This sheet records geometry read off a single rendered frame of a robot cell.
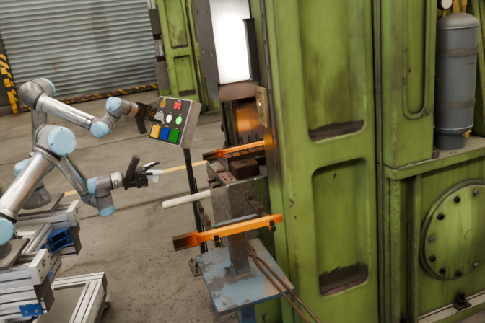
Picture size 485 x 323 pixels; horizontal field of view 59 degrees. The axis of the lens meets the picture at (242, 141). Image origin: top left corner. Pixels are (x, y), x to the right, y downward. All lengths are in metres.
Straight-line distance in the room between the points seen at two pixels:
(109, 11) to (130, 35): 0.64
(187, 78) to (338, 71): 5.37
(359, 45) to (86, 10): 8.51
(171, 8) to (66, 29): 3.53
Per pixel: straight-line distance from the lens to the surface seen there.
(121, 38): 9.99
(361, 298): 2.30
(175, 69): 6.99
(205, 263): 1.88
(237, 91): 2.03
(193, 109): 2.51
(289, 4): 1.67
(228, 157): 2.10
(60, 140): 1.90
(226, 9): 1.94
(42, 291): 2.16
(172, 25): 6.99
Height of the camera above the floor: 1.71
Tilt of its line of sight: 18 degrees down
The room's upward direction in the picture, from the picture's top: 7 degrees counter-clockwise
